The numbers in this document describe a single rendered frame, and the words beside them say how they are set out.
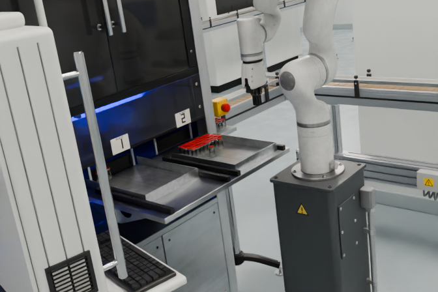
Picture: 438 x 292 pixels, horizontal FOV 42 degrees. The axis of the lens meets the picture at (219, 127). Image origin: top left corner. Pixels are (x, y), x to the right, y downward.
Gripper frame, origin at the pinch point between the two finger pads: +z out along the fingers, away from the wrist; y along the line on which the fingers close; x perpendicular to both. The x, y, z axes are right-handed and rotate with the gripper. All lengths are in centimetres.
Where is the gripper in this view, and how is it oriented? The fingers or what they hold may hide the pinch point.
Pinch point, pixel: (257, 100)
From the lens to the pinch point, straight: 219.7
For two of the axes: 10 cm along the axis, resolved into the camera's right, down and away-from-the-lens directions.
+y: -6.5, 3.0, -7.0
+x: 7.5, 1.0, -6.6
